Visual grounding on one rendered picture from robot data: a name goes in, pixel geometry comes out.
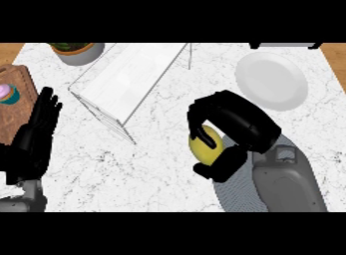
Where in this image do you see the dark-framed pale appliance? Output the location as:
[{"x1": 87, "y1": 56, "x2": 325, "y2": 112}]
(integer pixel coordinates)
[{"x1": 247, "y1": 43, "x2": 324, "y2": 50}]

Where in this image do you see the brown wooden cutting board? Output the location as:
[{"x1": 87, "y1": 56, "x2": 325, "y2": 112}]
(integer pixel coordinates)
[{"x1": 0, "y1": 64, "x2": 40, "y2": 170}]

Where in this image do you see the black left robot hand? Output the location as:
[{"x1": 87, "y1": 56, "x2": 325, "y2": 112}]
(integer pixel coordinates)
[{"x1": 0, "y1": 86, "x2": 65, "y2": 186}]

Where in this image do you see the pink frosted cupcake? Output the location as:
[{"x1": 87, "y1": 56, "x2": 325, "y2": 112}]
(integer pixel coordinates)
[{"x1": 0, "y1": 84, "x2": 22, "y2": 106}]

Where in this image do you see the grey potted plant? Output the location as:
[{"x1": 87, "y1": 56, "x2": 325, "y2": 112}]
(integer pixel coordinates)
[{"x1": 47, "y1": 43, "x2": 106, "y2": 67}]

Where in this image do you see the white plate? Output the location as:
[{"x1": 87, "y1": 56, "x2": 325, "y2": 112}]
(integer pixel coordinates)
[{"x1": 233, "y1": 51, "x2": 309, "y2": 113}]

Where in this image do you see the yellow lemon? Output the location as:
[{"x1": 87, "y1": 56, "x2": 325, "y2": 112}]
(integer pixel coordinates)
[{"x1": 186, "y1": 125, "x2": 225, "y2": 166}]

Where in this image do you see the white wire tiered shelf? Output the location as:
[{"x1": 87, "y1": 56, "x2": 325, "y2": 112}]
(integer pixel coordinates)
[{"x1": 66, "y1": 43, "x2": 192, "y2": 145}]

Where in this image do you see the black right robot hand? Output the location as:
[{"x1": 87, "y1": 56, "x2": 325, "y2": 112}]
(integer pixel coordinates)
[{"x1": 185, "y1": 90, "x2": 282, "y2": 183}]

